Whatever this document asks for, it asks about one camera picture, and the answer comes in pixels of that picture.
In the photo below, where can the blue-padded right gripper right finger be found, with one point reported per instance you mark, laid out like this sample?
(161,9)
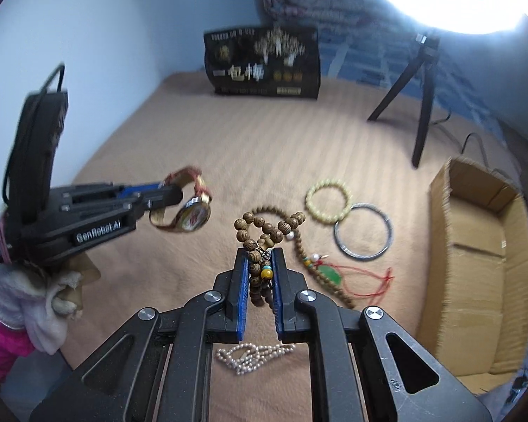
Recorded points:
(281,289)

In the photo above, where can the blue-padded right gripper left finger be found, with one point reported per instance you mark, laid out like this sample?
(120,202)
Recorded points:
(237,298)

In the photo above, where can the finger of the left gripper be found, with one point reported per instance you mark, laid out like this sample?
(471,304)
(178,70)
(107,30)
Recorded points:
(173,195)
(147,191)

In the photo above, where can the red strap wrist watch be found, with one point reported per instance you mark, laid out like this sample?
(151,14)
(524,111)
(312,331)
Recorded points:
(195,213)

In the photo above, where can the white-gloved left hand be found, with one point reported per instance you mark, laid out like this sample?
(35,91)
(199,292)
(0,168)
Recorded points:
(41,306)

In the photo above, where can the black printed gift bag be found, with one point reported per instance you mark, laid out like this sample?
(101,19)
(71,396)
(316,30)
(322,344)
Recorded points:
(269,61)

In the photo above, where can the brown cardboard box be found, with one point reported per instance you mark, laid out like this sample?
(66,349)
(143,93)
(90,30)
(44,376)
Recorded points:
(475,317)

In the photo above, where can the folded floral blanket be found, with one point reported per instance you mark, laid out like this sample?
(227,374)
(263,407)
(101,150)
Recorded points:
(345,13)

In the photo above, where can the blue patterned bed quilt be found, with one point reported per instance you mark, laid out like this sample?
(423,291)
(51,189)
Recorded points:
(377,59)

